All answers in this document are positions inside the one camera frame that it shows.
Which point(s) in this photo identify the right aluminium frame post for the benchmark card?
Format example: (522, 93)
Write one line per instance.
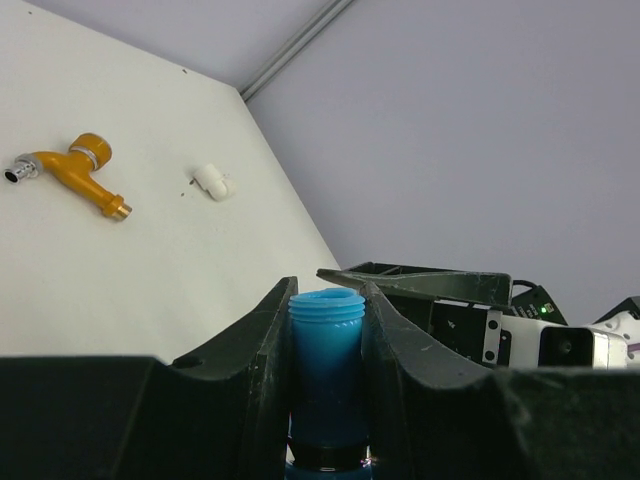
(302, 38)

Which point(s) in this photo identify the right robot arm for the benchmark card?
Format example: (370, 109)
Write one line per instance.
(531, 301)

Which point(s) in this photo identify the white elbow fitting far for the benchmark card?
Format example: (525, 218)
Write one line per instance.
(218, 186)

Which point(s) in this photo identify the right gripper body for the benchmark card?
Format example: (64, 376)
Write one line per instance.
(472, 332)

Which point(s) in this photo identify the blue water faucet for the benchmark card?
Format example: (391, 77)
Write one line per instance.
(328, 430)

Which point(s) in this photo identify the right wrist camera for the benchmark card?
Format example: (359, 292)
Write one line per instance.
(610, 344)

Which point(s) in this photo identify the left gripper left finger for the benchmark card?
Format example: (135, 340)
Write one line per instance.
(219, 411)

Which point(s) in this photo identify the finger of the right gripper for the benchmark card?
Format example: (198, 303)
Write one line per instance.
(486, 288)

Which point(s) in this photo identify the orange water faucet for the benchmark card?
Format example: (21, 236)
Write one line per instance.
(87, 154)

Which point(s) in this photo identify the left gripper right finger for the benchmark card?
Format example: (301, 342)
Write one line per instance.
(434, 414)

